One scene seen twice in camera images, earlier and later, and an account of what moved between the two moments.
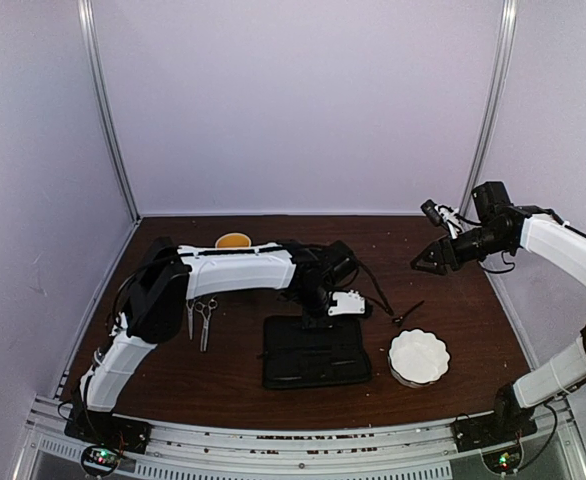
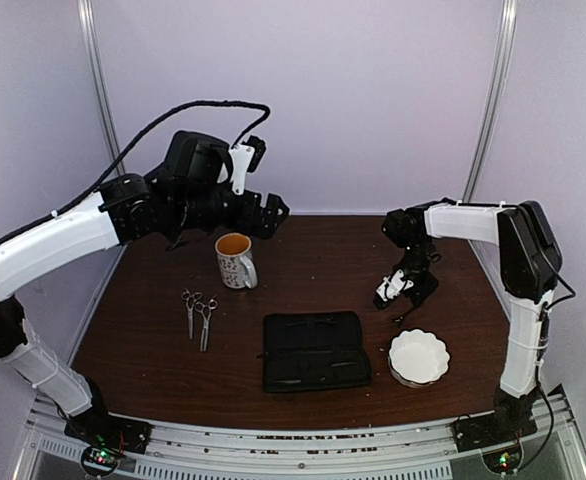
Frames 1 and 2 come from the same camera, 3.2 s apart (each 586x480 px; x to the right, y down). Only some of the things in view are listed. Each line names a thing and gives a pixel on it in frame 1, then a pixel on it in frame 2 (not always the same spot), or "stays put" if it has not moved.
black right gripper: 441,257 -> 424,290
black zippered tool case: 297,356 stays put
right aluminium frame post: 493,104 stays put
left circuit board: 99,459 stays put
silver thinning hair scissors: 207,310 stays put
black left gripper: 313,323 -> 268,222
